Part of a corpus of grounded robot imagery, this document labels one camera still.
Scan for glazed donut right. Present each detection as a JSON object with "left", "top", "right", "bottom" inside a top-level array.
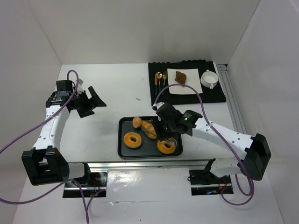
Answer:
[{"left": 157, "top": 140, "right": 176, "bottom": 154}]

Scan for gold spoon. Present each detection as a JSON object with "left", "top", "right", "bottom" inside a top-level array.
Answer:
[{"left": 157, "top": 72, "right": 163, "bottom": 93}]

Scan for chocolate croissant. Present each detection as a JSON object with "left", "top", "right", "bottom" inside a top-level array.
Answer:
[{"left": 175, "top": 71, "right": 187, "bottom": 84}]

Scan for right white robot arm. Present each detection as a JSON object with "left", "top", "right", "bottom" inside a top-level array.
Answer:
[{"left": 153, "top": 102, "right": 271, "bottom": 181}]

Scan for black placemat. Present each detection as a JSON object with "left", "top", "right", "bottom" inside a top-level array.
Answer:
[{"left": 148, "top": 60, "right": 227, "bottom": 105}]

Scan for aluminium front rail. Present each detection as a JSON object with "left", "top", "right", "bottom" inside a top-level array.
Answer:
[{"left": 67, "top": 159, "right": 236, "bottom": 169}]

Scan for white cup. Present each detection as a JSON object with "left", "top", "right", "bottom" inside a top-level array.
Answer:
[{"left": 200, "top": 70, "right": 219, "bottom": 90}]

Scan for gold fork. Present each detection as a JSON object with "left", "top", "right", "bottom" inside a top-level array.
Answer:
[{"left": 162, "top": 71, "right": 167, "bottom": 89}]

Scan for glazed donut left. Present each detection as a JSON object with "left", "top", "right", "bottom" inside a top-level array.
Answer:
[{"left": 123, "top": 132, "right": 142, "bottom": 149}]

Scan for glazed donut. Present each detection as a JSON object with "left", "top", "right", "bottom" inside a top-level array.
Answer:
[
  {"left": 157, "top": 140, "right": 176, "bottom": 154},
  {"left": 123, "top": 132, "right": 142, "bottom": 149}
]

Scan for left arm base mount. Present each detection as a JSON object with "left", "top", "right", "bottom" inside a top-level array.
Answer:
[{"left": 63, "top": 163, "right": 108, "bottom": 198}]

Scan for purple cable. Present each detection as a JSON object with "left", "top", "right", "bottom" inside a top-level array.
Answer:
[
  {"left": 0, "top": 69, "right": 106, "bottom": 224},
  {"left": 151, "top": 84, "right": 255, "bottom": 206}
]

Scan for small round bun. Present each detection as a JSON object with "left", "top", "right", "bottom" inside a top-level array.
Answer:
[{"left": 132, "top": 117, "right": 142, "bottom": 128}]

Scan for black baking tray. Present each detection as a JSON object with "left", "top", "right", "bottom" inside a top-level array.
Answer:
[{"left": 117, "top": 117, "right": 183, "bottom": 159}]

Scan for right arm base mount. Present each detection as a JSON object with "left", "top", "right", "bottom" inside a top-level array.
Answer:
[{"left": 187, "top": 170, "right": 234, "bottom": 196}]

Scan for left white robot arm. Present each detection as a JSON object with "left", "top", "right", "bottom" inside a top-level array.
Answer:
[{"left": 21, "top": 80, "right": 106, "bottom": 186}]

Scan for white square plate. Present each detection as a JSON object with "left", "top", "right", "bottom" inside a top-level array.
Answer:
[{"left": 167, "top": 69, "right": 203, "bottom": 95}]

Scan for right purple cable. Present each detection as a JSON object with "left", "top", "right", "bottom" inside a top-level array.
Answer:
[{"left": 151, "top": 84, "right": 255, "bottom": 206}]

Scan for striped long bread roll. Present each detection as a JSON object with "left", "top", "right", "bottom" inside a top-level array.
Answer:
[{"left": 141, "top": 121, "right": 157, "bottom": 140}]

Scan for metal tongs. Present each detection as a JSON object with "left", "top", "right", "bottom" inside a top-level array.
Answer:
[{"left": 143, "top": 119, "right": 178, "bottom": 148}]

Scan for gold knife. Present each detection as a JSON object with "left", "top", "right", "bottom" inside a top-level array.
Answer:
[{"left": 154, "top": 73, "right": 157, "bottom": 96}]

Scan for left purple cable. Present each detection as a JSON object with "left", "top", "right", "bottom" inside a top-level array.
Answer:
[{"left": 0, "top": 69, "right": 106, "bottom": 224}]

